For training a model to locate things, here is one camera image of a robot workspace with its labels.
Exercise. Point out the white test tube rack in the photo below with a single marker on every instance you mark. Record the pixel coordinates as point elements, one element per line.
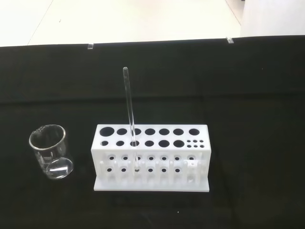
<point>152,186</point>

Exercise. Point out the black bench cloth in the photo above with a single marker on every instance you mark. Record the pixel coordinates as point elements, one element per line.
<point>238,119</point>

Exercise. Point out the clear plastic cloth clip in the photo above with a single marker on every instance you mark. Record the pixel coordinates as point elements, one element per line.
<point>90,46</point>
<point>229,40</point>

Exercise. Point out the clear glass beaker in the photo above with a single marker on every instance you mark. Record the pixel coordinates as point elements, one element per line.
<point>51,164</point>

